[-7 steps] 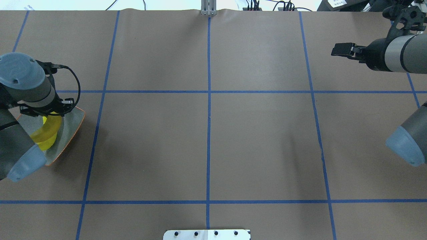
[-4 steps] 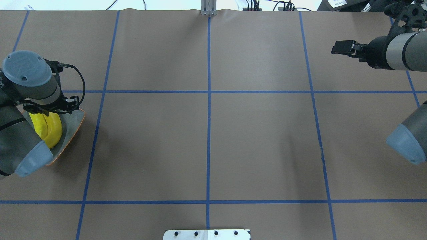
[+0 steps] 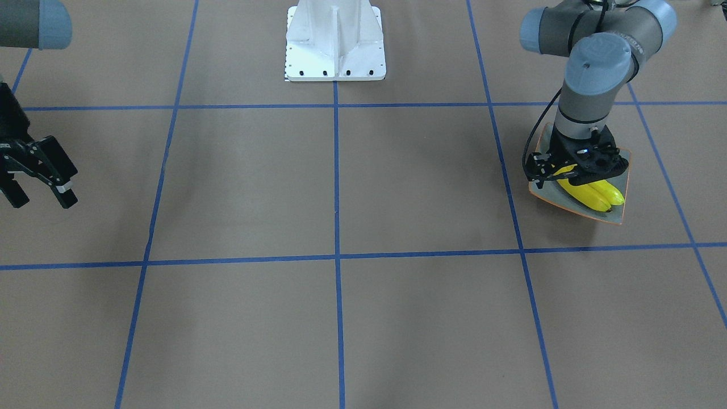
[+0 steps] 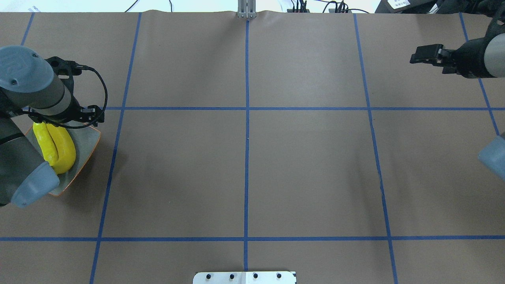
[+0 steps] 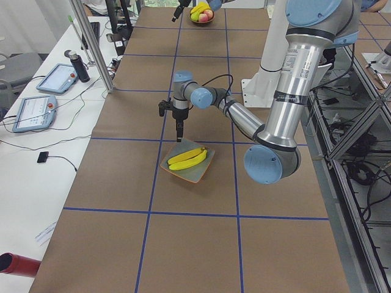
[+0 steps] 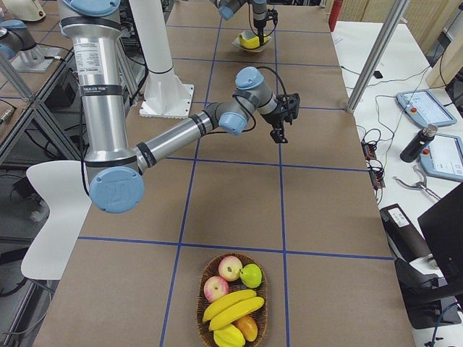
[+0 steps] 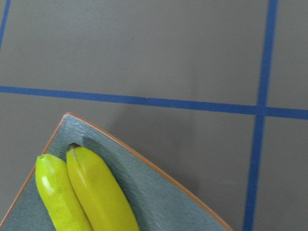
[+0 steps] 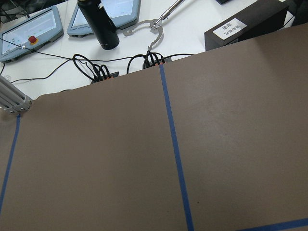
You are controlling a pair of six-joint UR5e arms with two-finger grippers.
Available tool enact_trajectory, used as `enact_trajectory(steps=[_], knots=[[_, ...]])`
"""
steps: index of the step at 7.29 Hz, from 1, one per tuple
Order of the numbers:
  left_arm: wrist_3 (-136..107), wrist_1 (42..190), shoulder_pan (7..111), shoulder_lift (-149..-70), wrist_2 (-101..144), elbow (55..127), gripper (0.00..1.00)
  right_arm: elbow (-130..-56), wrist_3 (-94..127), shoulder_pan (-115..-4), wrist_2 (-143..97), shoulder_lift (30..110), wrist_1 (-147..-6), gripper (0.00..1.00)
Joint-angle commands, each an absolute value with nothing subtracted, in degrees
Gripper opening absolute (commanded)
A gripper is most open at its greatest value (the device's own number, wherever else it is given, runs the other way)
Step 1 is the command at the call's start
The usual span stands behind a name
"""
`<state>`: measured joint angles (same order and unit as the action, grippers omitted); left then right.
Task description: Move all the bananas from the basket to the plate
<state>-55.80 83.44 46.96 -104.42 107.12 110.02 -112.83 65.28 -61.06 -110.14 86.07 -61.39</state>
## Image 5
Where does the aluminium frame post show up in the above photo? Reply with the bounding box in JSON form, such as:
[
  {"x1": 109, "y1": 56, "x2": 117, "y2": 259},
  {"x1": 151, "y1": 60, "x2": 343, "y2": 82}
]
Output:
[{"x1": 69, "y1": 0, "x2": 114, "y2": 93}]

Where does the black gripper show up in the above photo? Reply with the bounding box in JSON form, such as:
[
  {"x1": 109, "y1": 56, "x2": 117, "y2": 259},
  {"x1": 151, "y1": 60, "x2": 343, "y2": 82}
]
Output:
[
  {"x1": 172, "y1": 0, "x2": 191, "y2": 22},
  {"x1": 172, "y1": 107, "x2": 189, "y2": 143}
]

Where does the black water bottle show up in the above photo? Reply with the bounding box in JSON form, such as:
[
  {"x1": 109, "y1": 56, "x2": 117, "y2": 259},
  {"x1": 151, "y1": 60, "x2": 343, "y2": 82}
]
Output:
[{"x1": 64, "y1": 50, "x2": 90, "y2": 82}]

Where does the black monitor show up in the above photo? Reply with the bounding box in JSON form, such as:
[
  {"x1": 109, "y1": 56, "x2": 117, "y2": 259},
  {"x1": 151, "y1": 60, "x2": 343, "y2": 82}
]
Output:
[{"x1": 105, "y1": 0, "x2": 133, "y2": 38}]

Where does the small black puck device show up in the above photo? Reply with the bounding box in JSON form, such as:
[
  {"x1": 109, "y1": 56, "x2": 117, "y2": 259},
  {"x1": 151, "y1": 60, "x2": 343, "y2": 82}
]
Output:
[{"x1": 37, "y1": 151, "x2": 49, "y2": 164}]

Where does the red cylinder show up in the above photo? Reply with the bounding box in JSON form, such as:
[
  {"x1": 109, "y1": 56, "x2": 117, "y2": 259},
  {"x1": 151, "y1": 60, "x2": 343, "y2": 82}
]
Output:
[{"x1": 1, "y1": 253, "x2": 41, "y2": 278}]

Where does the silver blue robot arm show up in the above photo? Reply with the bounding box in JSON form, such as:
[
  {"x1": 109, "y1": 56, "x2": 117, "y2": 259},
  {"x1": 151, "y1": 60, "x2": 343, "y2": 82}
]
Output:
[
  {"x1": 159, "y1": 1, "x2": 361, "y2": 184},
  {"x1": 172, "y1": 0, "x2": 231, "y2": 22}
]

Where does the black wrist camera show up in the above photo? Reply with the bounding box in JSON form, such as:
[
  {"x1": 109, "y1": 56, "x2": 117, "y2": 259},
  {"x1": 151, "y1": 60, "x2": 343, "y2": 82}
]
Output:
[{"x1": 158, "y1": 100, "x2": 172, "y2": 117}]

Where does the pink peach lower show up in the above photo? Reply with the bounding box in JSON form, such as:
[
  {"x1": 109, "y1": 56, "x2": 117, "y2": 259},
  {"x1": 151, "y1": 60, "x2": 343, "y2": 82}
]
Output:
[{"x1": 198, "y1": 9, "x2": 214, "y2": 23}]

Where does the teach pendant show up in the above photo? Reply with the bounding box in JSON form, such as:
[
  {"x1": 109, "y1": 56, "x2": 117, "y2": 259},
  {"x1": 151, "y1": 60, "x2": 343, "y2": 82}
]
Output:
[
  {"x1": 12, "y1": 95, "x2": 57, "y2": 133},
  {"x1": 36, "y1": 63, "x2": 78, "y2": 95}
]

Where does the yellow banana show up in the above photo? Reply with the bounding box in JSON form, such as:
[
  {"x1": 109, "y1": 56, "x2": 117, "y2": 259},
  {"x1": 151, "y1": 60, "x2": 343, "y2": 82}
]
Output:
[
  {"x1": 190, "y1": 2, "x2": 210, "y2": 14},
  {"x1": 169, "y1": 149, "x2": 207, "y2": 171},
  {"x1": 167, "y1": 147, "x2": 205, "y2": 165}
]

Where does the grey square plate orange rim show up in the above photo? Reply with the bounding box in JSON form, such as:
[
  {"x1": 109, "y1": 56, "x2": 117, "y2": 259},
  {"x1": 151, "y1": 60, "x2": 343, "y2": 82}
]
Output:
[{"x1": 160, "y1": 138, "x2": 214, "y2": 183}]

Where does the teach pendant far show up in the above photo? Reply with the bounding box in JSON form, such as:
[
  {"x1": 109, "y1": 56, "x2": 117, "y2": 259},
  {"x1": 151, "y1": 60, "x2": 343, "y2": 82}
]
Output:
[{"x1": 36, "y1": 63, "x2": 78, "y2": 95}]

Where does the teach pendant near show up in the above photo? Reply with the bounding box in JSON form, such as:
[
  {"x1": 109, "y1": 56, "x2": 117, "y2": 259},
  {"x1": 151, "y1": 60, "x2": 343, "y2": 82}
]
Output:
[{"x1": 12, "y1": 95, "x2": 57, "y2": 133}]

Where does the woven fruit basket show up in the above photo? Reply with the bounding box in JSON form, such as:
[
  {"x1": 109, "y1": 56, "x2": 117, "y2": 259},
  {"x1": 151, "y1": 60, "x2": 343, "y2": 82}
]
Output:
[{"x1": 189, "y1": 7, "x2": 214, "y2": 24}]

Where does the green pear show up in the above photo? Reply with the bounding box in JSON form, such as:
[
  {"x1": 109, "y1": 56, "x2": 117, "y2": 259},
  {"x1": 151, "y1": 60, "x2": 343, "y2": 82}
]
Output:
[{"x1": 190, "y1": 12, "x2": 200, "y2": 22}]

